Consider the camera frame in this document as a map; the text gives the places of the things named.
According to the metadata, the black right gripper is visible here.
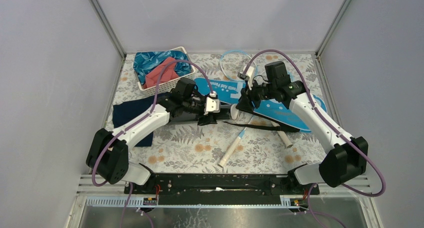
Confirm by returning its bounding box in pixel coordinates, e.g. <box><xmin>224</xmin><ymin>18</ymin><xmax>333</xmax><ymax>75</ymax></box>
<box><xmin>235</xmin><ymin>78</ymin><xmax>277</xmax><ymax>113</ymax></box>

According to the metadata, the white plastic tube cap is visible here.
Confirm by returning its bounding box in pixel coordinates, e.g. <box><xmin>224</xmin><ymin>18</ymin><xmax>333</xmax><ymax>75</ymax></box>
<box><xmin>230</xmin><ymin>105</ymin><xmax>239</xmax><ymax>120</ymax></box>

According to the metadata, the black shuttlecock tube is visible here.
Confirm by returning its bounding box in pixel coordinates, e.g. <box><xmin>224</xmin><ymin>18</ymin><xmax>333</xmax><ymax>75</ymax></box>
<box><xmin>168</xmin><ymin>104</ymin><xmax>235</xmax><ymax>125</ymax></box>

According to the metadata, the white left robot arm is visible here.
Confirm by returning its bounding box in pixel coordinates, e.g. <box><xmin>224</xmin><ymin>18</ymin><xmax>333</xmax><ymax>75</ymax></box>
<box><xmin>86</xmin><ymin>78</ymin><xmax>220</xmax><ymax>194</ymax></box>

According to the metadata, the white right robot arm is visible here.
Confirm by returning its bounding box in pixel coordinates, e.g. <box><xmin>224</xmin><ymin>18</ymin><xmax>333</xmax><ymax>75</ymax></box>
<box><xmin>236</xmin><ymin>61</ymin><xmax>368</xmax><ymax>194</ymax></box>

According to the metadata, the blue racket cover bag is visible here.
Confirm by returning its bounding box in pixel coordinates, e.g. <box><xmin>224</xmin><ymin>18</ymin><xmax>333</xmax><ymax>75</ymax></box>
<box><xmin>210</xmin><ymin>79</ymin><xmax>311</xmax><ymax>133</ymax></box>

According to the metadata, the floral patterned table mat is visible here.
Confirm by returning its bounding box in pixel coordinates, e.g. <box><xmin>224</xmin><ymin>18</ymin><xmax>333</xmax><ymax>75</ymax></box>
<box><xmin>112</xmin><ymin>53</ymin><xmax>329</xmax><ymax>174</ymax></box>

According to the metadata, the white perforated plastic basket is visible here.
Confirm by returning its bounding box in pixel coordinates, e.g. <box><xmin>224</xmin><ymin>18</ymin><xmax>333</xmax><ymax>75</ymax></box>
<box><xmin>133</xmin><ymin>46</ymin><xmax>197</xmax><ymax>96</ymax></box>

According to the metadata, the salmon pink towel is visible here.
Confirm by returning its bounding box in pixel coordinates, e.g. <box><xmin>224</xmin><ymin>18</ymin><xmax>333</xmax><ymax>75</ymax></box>
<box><xmin>142</xmin><ymin>57</ymin><xmax>180</xmax><ymax>89</ymax></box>

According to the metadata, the teal leaf-patterned cloth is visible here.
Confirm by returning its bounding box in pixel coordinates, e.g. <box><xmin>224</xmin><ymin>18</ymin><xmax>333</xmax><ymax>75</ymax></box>
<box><xmin>133</xmin><ymin>50</ymin><xmax>188</xmax><ymax>85</ymax></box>

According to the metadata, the navy blue cloth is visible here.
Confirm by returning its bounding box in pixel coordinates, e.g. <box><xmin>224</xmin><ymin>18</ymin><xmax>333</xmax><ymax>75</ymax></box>
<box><xmin>111</xmin><ymin>95</ymin><xmax>170</xmax><ymax>150</ymax></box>

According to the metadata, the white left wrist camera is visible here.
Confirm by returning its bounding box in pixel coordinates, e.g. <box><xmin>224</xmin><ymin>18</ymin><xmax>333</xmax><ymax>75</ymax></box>
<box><xmin>204</xmin><ymin>96</ymin><xmax>221</xmax><ymax>116</ymax></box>

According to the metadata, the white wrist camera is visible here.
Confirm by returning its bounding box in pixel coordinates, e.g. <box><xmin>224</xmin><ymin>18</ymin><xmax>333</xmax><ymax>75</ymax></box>
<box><xmin>204</xmin><ymin>96</ymin><xmax>221</xmax><ymax>116</ymax></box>
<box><xmin>237</xmin><ymin>65</ymin><xmax>256</xmax><ymax>86</ymax></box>

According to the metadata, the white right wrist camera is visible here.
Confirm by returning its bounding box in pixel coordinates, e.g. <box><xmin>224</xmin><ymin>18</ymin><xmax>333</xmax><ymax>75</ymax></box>
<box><xmin>237</xmin><ymin>65</ymin><xmax>256</xmax><ymax>86</ymax></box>

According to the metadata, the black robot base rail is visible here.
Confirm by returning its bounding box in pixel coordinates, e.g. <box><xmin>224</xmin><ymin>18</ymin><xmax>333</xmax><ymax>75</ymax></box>
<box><xmin>124</xmin><ymin>173</ymin><xmax>320</xmax><ymax>206</ymax></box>

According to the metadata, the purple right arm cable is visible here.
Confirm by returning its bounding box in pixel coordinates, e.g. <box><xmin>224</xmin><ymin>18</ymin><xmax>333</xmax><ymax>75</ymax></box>
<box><xmin>243</xmin><ymin>49</ymin><xmax>387</xmax><ymax>198</ymax></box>

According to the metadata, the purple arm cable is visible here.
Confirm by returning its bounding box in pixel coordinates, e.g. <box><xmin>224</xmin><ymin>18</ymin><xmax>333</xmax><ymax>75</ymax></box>
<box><xmin>243</xmin><ymin>49</ymin><xmax>387</xmax><ymax>198</ymax></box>
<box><xmin>91</xmin><ymin>59</ymin><xmax>216</xmax><ymax>188</ymax></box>

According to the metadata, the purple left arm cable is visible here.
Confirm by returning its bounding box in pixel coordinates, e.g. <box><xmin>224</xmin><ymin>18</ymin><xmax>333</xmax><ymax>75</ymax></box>
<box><xmin>91</xmin><ymin>59</ymin><xmax>216</xmax><ymax>188</ymax></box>

